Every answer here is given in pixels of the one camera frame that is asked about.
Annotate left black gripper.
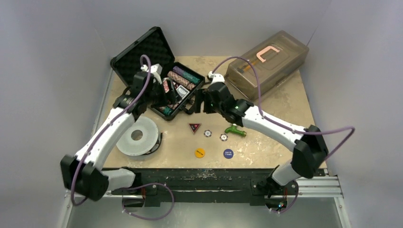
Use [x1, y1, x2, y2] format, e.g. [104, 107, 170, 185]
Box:
[144, 78, 181, 108]

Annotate triangular all-in button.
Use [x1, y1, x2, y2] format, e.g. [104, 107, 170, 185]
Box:
[188, 123, 201, 134]

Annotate yellow big blind button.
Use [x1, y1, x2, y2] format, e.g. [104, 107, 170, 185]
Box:
[194, 148, 205, 158]

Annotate blue small blind button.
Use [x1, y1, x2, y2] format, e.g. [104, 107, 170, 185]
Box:
[223, 149, 234, 159]

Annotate blue playing card deck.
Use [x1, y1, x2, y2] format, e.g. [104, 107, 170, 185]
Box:
[176, 85, 190, 99]

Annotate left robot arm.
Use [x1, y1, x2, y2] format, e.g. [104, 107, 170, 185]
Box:
[60, 72, 168, 206]

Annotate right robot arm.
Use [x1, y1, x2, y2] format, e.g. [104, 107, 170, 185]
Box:
[195, 82, 328, 193]

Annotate black poker set case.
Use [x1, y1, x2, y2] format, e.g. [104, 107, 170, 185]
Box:
[110, 27, 205, 121]

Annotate pink brown chip row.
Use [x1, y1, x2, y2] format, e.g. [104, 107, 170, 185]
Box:
[167, 71, 196, 91]

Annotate brown green chip row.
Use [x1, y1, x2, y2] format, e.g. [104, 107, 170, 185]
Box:
[157, 106, 173, 116]

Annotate purple green chip row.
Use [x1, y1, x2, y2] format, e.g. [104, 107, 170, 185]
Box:
[173, 66, 201, 85]

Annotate left blue ten chip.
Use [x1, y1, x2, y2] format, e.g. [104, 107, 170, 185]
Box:
[203, 130, 212, 137]

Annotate blue ten chip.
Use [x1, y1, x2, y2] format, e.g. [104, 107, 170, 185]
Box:
[220, 133, 228, 142]
[203, 130, 212, 137]

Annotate green plastic faucet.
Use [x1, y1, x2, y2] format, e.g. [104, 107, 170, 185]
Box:
[224, 123, 247, 137]

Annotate right blue ten chip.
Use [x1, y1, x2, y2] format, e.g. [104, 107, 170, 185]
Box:
[220, 133, 228, 142]

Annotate hammer inside box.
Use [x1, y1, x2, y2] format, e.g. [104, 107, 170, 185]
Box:
[237, 60, 258, 74]

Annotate pink c-clamp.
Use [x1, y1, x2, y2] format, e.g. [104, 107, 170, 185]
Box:
[256, 45, 280, 63]

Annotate translucent plastic storage box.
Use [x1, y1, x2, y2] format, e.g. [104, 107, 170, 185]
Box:
[225, 30, 309, 101]

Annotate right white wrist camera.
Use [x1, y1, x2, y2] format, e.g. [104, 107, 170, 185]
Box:
[208, 71, 225, 84]

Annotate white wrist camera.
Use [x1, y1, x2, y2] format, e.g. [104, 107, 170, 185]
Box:
[140, 64, 163, 84]
[208, 71, 225, 84]

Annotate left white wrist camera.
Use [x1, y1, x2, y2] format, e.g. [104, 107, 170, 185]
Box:
[140, 64, 163, 84]

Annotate white perforated cable spool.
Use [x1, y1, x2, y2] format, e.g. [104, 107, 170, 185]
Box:
[116, 116, 163, 160]

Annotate black table front rail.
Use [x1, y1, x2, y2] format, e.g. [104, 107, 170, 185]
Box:
[106, 168, 299, 207]

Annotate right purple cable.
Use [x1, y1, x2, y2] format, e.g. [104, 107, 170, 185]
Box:
[210, 56, 356, 164]

